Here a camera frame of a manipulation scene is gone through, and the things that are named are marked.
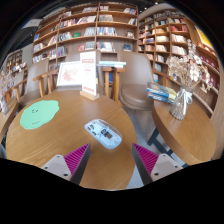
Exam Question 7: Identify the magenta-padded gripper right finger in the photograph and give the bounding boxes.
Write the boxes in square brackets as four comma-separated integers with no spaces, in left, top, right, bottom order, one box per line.
[131,143,184,186]

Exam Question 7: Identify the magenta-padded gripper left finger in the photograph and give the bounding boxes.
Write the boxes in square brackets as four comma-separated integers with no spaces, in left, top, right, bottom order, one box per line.
[41,143,92,186]

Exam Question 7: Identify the transparent computer mouse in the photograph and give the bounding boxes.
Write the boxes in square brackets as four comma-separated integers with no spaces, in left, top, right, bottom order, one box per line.
[83,118,123,150]

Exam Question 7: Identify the green wavy-edged mouse pad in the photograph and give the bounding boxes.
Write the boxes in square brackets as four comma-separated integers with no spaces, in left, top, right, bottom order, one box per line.
[19,99,61,131]

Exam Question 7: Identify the round wooden side table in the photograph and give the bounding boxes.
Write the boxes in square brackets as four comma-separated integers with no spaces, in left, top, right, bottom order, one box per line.
[0,99,18,144]
[151,99,218,166]

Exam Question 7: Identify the glass vase white dried flowers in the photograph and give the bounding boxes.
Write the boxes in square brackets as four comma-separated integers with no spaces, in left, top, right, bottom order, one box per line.
[165,39,213,121]

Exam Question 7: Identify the brown padded wooden armchair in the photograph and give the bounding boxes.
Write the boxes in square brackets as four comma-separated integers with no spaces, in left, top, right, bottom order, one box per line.
[114,50,168,111]
[41,49,127,103]
[4,59,59,109]

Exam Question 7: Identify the stack of colourful books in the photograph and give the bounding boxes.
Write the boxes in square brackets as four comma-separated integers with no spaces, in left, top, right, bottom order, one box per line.
[145,82,178,105]

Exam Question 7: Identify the white framed red-print picture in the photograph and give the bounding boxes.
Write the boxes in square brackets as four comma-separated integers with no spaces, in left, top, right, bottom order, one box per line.
[56,60,83,88]

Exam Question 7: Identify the white table sign wooden base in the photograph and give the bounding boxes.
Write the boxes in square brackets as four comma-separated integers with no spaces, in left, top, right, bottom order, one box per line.
[79,50,101,101]

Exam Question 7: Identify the glass vase pink dried flowers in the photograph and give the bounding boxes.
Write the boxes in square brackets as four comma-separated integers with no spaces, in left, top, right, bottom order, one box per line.
[0,69,16,116]

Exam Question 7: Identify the light blue book stack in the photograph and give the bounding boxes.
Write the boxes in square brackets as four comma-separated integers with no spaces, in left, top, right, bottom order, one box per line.
[98,60,128,69]

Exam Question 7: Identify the small distant wooden bookshelf unit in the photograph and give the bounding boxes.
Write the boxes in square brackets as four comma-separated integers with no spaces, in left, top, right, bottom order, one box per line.
[4,49,24,78]

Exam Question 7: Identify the tall curved wooden bookshelf unit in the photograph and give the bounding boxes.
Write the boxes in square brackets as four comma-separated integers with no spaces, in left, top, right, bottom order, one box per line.
[136,9,224,118]

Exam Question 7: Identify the wide wooden bookshelf unit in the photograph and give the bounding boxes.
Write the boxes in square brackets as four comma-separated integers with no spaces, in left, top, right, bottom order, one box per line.
[31,2,139,73]

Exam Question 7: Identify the white hanging ceiling sign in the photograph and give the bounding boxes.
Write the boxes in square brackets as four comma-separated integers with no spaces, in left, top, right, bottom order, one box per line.
[23,18,44,29]

